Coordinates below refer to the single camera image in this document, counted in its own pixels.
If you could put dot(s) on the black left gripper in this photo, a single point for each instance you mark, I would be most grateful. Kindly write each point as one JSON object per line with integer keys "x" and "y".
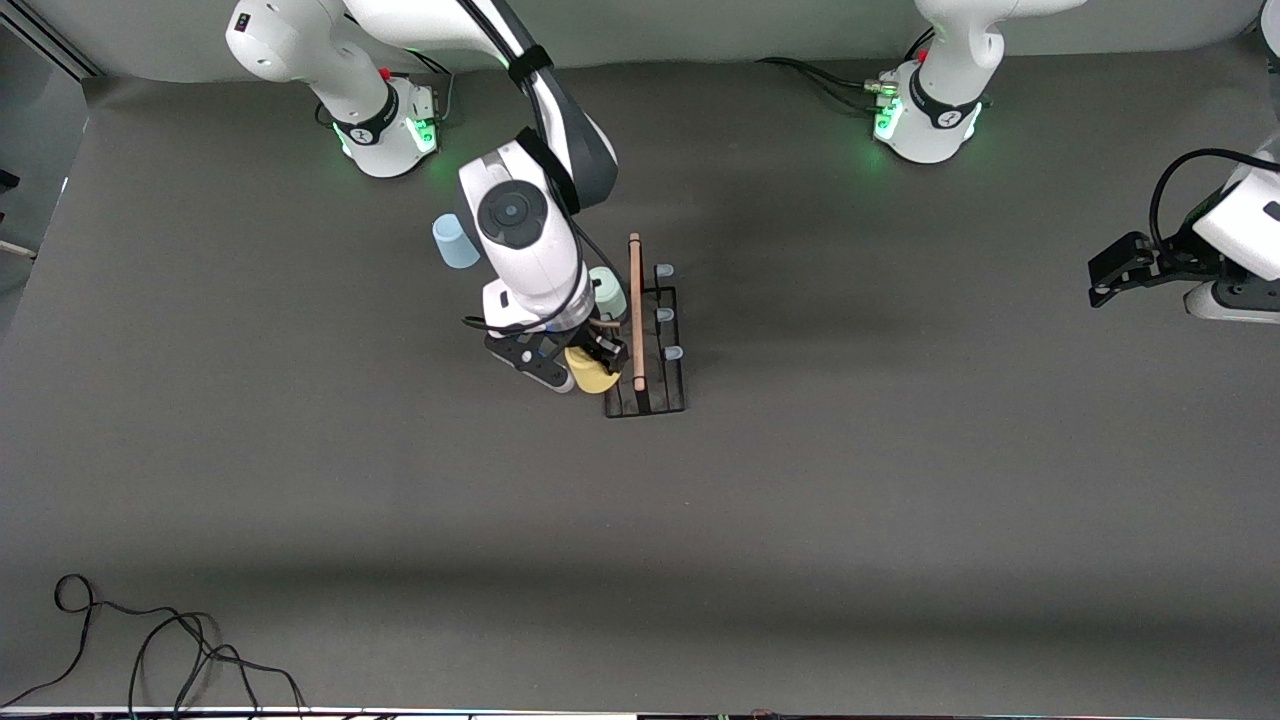
{"x": 1176, "y": 257}

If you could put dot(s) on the yellow plastic cup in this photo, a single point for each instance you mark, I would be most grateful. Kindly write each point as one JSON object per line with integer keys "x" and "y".
{"x": 592, "y": 378}

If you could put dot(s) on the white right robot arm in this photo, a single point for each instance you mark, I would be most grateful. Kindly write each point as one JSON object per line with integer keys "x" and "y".
{"x": 520, "y": 260}

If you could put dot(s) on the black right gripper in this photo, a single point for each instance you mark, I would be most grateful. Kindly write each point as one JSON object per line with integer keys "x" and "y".
{"x": 590, "y": 345}

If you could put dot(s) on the light blue plastic cup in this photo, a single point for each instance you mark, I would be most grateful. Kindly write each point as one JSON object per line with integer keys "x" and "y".
{"x": 450, "y": 245}

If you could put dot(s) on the pale green plastic cup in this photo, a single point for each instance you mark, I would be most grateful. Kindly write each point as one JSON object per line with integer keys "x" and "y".
{"x": 607, "y": 297}

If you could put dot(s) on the dark metal frame rail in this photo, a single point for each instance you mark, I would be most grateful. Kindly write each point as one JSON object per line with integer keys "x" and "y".
{"x": 60, "y": 46}

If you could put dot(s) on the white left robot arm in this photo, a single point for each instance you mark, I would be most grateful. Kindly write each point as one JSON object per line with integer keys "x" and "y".
{"x": 950, "y": 60}

